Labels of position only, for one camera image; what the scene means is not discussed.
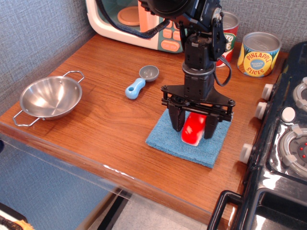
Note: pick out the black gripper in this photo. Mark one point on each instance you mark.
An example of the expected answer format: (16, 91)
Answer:
(197, 95)

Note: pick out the blue grey toy scoop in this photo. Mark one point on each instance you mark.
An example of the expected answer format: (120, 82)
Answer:
(147, 74)

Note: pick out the tomato sauce can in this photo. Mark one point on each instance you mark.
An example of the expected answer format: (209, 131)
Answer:
(230, 26)

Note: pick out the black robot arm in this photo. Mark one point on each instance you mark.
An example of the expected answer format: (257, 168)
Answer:
(200, 24)

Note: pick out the pineapple slices can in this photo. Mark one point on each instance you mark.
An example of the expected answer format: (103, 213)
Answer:
(258, 54)

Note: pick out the teal toy microwave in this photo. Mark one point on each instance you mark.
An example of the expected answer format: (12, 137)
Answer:
(167, 40)

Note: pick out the blue rag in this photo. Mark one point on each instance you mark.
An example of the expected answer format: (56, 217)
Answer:
(164, 138)

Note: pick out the black toy stove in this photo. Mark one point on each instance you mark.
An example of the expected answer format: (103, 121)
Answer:
(275, 183)

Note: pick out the steel bowl with handles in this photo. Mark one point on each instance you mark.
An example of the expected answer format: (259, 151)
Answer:
(51, 98)

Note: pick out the red and white toy sushi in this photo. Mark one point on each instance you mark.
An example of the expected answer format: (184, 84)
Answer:
(193, 129)

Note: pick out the orange toy plate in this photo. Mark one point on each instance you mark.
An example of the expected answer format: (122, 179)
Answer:
(129, 16)

